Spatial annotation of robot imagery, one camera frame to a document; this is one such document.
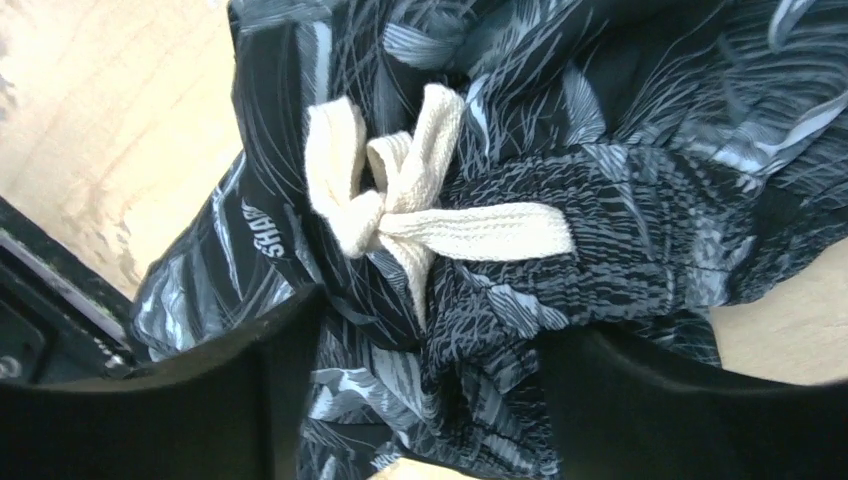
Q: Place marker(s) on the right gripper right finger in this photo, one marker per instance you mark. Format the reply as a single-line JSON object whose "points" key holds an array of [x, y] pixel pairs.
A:
{"points": [[623, 408]]}

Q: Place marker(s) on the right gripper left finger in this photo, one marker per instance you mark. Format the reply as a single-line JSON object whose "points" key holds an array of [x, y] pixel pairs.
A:
{"points": [[230, 408]]}

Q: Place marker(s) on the dark shark print shorts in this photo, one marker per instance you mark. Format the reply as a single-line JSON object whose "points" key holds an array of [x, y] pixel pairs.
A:
{"points": [[463, 175]]}

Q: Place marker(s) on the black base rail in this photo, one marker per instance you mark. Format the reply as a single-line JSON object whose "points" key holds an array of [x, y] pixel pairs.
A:
{"points": [[60, 321]]}

